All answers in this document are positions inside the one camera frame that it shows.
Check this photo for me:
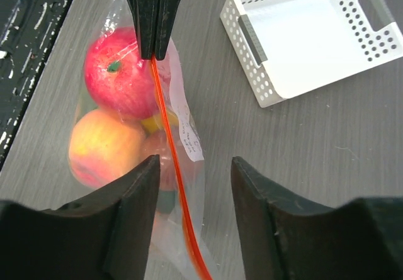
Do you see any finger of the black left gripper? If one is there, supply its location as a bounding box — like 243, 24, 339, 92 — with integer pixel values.
153, 0, 181, 60
127, 0, 157, 60

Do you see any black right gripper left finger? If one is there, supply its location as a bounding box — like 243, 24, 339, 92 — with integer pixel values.
1, 155, 160, 279

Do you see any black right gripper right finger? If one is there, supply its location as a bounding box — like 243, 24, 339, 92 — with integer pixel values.
230, 157, 402, 279

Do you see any fake red apple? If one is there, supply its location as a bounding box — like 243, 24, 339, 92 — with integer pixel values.
84, 26, 158, 120

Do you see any clear zip top bag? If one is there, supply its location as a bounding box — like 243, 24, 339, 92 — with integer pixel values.
68, 0, 220, 279

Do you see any fake dark green vegetable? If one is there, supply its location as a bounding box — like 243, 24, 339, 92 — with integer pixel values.
156, 189, 177, 215

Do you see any fake peach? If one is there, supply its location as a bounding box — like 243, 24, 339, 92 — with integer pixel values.
68, 109, 146, 189

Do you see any fake yellow lemon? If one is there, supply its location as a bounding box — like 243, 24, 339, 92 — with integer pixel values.
141, 109, 179, 134

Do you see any white perforated plastic basket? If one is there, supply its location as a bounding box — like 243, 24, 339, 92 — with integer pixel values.
220, 0, 402, 108

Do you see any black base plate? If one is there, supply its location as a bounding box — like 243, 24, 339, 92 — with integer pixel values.
1, 0, 72, 162

